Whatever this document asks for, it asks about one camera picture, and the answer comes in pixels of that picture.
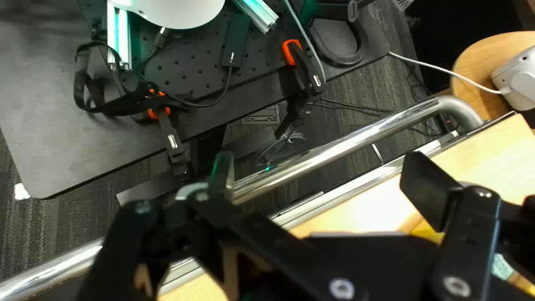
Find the aluminium frame profile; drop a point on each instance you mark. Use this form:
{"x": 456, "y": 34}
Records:
{"x": 260, "y": 14}
{"x": 120, "y": 34}

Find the grey metal tool cart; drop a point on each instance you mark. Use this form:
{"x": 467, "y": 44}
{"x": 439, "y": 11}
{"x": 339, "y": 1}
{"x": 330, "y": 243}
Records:
{"x": 357, "y": 185}

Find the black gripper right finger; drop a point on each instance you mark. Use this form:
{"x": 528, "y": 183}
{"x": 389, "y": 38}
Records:
{"x": 474, "y": 235}

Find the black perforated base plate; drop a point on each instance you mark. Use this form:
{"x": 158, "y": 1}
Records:
{"x": 195, "y": 61}

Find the white VR headset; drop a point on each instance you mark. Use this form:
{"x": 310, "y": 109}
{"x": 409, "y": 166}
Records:
{"x": 521, "y": 78}

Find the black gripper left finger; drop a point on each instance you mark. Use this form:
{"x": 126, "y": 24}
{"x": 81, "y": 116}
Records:
{"x": 168, "y": 252}

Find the round wooden stool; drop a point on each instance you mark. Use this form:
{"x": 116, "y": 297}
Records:
{"x": 474, "y": 61}

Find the black floor mat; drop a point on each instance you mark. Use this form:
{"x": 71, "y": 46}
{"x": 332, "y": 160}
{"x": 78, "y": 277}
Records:
{"x": 44, "y": 111}

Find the orange black bar clamp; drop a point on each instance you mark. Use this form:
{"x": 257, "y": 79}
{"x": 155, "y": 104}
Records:
{"x": 173, "y": 143}
{"x": 294, "y": 53}

